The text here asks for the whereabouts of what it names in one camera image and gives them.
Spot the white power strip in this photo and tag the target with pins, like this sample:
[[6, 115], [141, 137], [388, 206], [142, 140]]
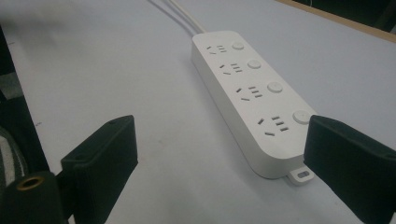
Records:
[[249, 102]]

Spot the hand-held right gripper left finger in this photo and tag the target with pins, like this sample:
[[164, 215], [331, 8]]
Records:
[[102, 161]]

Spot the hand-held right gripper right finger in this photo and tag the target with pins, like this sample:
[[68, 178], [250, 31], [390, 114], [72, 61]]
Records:
[[351, 158]]

